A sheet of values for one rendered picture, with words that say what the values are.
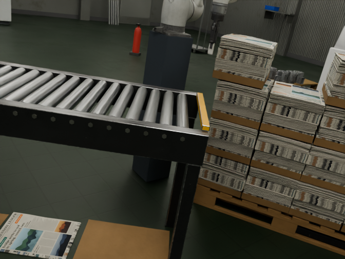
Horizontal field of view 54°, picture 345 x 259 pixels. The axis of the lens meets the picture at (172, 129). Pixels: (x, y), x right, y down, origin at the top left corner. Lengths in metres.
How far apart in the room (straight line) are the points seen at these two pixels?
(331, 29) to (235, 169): 8.48
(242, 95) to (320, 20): 8.65
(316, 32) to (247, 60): 8.65
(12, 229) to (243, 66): 1.48
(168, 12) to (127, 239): 1.31
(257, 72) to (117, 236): 1.16
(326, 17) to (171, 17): 8.54
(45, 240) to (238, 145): 1.16
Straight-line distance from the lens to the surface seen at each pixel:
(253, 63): 1.89
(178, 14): 2.09
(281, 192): 2.11
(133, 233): 1.94
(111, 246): 1.85
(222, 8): 2.05
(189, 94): 1.65
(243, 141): 2.00
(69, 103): 1.34
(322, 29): 10.42
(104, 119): 1.19
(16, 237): 1.92
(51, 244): 1.86
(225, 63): 1.91
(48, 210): 2.08
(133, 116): 1.25
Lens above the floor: 1.24
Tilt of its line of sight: 22 degrees down
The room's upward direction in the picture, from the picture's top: 10 degrees clockwise
